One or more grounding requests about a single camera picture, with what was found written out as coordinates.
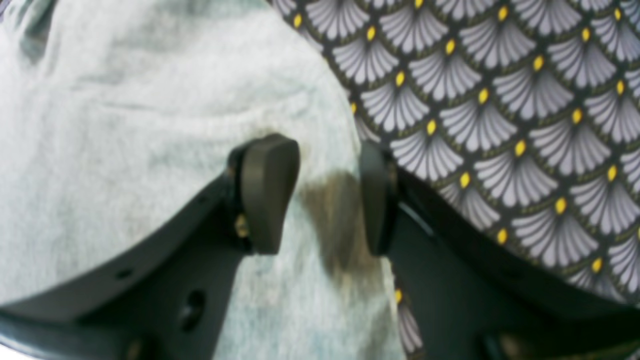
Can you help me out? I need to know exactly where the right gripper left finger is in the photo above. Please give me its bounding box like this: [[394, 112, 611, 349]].
[[1, 133, 301, 360]]

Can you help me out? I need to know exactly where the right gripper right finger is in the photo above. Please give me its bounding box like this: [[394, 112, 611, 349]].
[[359, 141, 639, 360]]

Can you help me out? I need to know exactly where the light grey T-shirt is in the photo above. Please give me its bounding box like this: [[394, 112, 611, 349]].
[[0, 0, 405, 360]]

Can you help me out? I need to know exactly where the fan-patterned purple tablecloth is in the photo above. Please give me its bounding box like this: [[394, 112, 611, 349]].
[[269, 0, 640, 360]]

